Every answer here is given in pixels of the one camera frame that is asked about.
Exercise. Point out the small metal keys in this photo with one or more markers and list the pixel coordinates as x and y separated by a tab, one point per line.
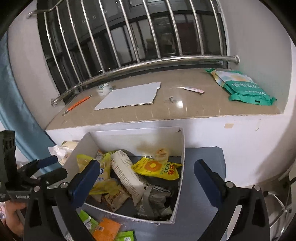
170	99

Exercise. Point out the grey green snack bag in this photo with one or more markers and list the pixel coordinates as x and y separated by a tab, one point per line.
154	205

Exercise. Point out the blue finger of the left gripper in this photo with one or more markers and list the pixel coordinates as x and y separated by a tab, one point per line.
47	162

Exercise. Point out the orange cracker packet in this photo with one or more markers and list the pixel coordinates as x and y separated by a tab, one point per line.
106	230

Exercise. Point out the cream plastic bag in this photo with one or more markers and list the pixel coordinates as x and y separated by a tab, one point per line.
63	151

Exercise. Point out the green seaweed snack packet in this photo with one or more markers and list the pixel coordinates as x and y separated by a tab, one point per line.
125	236

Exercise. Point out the white snack bag black text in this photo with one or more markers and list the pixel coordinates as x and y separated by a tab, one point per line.
133	182

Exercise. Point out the green plastic bag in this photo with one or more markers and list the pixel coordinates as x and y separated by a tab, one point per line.
241	87

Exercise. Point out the blue curtain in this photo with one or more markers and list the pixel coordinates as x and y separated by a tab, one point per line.
31	139

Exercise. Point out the orange pen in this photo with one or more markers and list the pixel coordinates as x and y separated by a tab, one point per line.
76	104

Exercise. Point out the beige snack packet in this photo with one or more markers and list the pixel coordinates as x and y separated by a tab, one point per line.
116	200

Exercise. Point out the round pastry packet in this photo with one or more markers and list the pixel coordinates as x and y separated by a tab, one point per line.
162	155

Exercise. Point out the metal chair frame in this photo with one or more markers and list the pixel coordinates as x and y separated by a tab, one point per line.
279	194

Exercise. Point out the steel window railing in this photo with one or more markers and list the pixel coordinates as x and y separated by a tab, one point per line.
86	43

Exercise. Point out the green white snack packet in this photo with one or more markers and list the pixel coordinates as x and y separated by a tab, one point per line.
88	221

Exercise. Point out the yellow sunflower seed bag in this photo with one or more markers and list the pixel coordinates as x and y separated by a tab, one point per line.
159	169

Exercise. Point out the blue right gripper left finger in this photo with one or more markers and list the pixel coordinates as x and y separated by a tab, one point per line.
71	196

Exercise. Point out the white cardboard sheet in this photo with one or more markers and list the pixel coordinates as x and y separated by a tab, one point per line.
130	96

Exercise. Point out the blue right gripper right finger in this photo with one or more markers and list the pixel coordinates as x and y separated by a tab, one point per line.
252	222

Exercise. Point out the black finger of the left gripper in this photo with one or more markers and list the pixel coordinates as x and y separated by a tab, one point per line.
53	176

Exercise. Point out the left hand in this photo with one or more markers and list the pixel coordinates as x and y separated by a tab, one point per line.
12	219

